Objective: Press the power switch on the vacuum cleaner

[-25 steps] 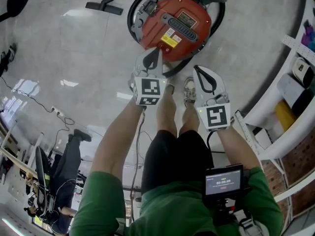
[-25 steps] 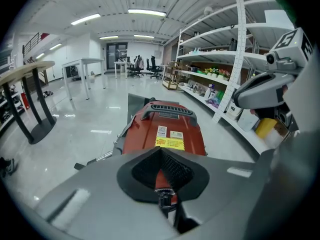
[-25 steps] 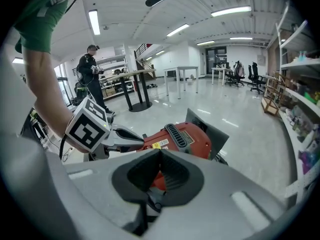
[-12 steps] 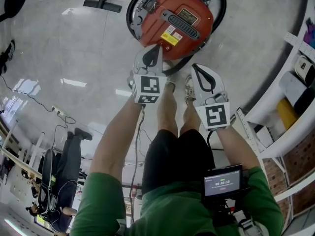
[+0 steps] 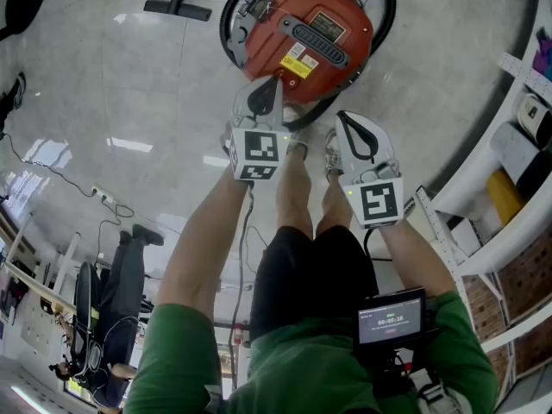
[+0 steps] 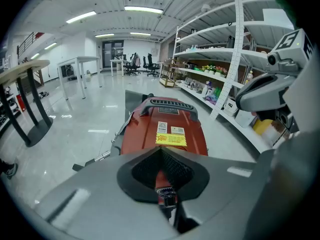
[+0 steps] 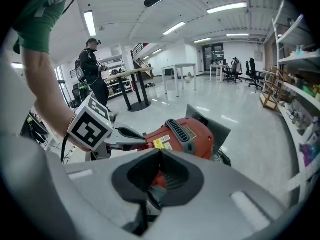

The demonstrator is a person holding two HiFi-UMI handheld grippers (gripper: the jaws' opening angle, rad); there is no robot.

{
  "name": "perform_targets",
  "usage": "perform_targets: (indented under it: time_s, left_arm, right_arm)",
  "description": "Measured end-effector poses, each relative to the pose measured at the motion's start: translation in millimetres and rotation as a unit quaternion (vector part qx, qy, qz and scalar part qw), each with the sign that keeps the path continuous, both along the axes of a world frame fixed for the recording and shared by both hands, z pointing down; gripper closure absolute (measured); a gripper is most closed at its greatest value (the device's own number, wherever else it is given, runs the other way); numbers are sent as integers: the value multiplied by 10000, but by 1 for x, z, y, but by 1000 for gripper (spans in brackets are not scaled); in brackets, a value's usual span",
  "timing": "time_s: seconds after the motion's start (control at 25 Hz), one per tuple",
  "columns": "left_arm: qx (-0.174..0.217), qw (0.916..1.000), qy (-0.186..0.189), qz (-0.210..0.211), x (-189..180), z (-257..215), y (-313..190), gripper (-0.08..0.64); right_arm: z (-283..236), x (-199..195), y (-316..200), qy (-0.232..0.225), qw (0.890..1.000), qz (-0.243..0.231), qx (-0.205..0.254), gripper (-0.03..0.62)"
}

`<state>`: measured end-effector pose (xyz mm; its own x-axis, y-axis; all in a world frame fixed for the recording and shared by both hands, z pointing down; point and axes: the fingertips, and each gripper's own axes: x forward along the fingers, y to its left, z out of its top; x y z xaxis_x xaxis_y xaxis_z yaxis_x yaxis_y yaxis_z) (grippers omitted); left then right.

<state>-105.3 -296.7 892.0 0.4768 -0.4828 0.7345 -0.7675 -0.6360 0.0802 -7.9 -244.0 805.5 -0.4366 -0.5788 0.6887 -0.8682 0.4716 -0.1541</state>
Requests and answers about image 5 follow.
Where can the person's right shoe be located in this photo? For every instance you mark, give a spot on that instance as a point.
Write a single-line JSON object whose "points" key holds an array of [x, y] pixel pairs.
{"points": [[333, 153]]}

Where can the red vacuum cleaner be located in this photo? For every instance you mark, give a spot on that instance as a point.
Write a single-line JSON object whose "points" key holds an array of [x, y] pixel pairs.
{"points": [[310, 24]]}

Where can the purple cloth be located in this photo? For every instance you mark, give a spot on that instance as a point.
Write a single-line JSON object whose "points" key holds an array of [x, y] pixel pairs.
{"points": [[544, 54]]}

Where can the black shorts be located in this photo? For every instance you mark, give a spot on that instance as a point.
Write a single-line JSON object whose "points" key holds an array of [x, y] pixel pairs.
{"points": [[302, 274]]}

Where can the person's left leg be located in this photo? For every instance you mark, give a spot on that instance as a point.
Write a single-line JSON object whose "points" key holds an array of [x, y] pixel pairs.
{"points": [[293, 192]]}

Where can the person's left forearm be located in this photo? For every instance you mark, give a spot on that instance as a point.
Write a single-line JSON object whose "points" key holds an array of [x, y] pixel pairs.
{"points": [[202, 248]]}

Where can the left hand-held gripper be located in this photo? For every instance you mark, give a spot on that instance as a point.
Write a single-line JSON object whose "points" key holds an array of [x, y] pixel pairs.
{"points": [[261, 145]]}

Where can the green shirt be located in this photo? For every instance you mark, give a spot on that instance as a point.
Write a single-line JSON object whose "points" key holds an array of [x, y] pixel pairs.
{"points": [[302, 373]]}

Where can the white case with black label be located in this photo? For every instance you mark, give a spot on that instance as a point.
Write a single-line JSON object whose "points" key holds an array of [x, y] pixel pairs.
{"points": [[528, 125]]}

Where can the person's right forearm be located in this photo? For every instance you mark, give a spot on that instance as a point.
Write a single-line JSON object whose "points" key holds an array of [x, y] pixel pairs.
{"points": [[414, 257]]}

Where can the person's right leg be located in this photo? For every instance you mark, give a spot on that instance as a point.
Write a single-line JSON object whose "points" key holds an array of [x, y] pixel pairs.
{"points": [[334, 205]]}

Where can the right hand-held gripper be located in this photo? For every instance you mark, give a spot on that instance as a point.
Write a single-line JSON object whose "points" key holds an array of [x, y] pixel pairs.
{"points": [[379, 201]]}

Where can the person's left shoe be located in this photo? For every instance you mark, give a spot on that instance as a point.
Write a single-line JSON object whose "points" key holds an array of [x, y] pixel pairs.
{"points": [[297, 145]]}

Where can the black soft bag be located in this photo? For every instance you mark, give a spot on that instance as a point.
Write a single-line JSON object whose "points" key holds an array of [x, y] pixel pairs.
{"points": [[537, 175]]}

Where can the white power strip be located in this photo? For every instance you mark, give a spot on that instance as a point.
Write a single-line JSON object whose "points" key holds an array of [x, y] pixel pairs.
{"points": [[102, 193]]}

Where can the black chest screen device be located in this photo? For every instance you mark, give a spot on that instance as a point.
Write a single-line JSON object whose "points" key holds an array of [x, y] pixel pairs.
{"points": [[390, 321]]}

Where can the person's leg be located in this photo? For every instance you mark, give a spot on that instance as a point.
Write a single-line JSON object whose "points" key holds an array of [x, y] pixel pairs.
{"points": [[293, 192], [334, 205]]}

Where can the person's shoe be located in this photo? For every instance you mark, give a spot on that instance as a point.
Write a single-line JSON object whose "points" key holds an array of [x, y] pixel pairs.
{"points": [[297, 145], [333, 153]]}

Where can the yellow pouch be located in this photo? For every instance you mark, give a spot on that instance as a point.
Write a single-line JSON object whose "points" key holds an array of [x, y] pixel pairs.
{"points": [[504, 196]]}

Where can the white metal shelf rack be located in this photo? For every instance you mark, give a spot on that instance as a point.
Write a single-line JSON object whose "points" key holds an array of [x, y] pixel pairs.
{"points": [[470, 214]]}

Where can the grey soft bag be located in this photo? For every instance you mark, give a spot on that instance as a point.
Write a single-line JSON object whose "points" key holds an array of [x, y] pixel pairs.
{"points": [[513, 149]]}

